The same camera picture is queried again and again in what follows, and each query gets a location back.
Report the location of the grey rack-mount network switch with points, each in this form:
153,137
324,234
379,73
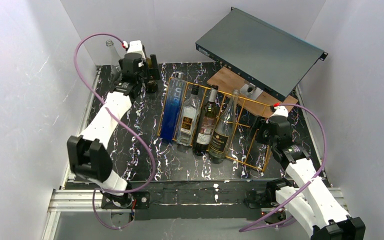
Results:
264,55

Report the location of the dark green wine bottle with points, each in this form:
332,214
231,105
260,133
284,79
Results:
151,82

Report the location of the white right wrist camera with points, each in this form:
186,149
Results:
279,110

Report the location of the blue tall glass bottle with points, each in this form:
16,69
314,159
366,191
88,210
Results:
172,106

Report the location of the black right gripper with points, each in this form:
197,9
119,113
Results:
263,133

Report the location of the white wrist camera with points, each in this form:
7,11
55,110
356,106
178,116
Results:
279,110
135,46

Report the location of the clear labelled wine bottle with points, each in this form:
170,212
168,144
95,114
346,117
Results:
224,130

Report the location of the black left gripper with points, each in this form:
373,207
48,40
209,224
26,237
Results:
151,73

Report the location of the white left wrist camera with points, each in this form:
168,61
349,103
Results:
135,46

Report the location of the clear square liquor bottle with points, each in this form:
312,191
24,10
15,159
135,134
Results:
188,117

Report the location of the grey metal bracket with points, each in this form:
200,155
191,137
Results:
250,91

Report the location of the clear tall bottle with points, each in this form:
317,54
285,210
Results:
115,57

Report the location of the gold wire wine rack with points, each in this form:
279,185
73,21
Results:
246,159

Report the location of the aluminium frame rail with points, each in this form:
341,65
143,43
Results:
191,198

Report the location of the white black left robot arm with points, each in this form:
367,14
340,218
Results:
87,152

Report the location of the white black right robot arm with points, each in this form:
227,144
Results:
315,208

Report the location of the wooden board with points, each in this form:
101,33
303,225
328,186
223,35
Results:
227,81

